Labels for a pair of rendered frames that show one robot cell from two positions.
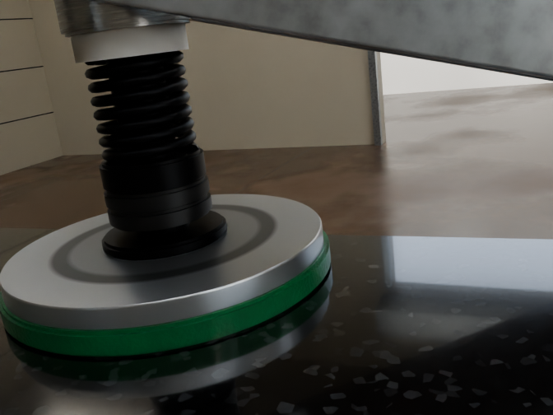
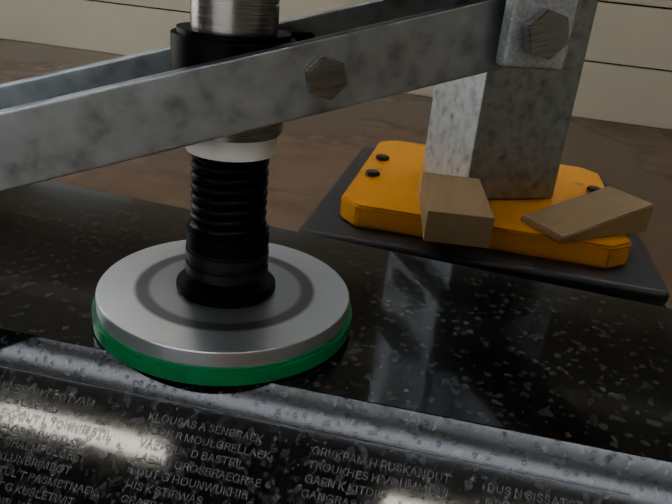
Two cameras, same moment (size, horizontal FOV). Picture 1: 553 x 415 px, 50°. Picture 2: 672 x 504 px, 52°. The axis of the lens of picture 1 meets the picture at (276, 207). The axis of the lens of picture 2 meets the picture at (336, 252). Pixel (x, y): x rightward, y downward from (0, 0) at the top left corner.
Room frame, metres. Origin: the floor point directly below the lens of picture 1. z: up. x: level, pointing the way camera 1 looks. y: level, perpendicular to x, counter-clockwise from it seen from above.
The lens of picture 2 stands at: (0.91, 0.03, 1.17)
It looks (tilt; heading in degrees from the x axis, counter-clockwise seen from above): 24 degrees down; 165
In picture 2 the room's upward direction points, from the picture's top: 6 degrees clockwise
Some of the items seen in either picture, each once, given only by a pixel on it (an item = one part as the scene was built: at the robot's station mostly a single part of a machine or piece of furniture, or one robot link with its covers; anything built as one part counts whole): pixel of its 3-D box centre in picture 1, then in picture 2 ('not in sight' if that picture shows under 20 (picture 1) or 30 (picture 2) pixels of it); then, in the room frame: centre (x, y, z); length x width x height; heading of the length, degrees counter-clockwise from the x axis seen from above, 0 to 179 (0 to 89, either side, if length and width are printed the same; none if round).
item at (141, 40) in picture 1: (127, 26); (231, 127); (0.39, 0.08, 1.04); 0.07 x 0.07 x 0.04
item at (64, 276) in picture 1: (167, 245); (226, 292); (0.39, 0.08, 0.89); 0.21 x 0.21 x 0.01
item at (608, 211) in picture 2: not in sight; (587, 212); (-0.04, 0.72, 0.80); 0.20 x 0.10 x 0.05; 104
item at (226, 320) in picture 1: (168, 250); (225, 296); (0.39, 0.08, 0.89); 0.22 x 0.22 x 0.04
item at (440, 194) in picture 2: not in sight; (453, 207); (-0.06, 0.48, 0.81); 0.20 x 0.10 x 0.05; 162
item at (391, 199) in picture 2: not in sight; (483, 190); (-0.26, 0.64, 0.76); 0.49 x 0.49 x 0.05; 64
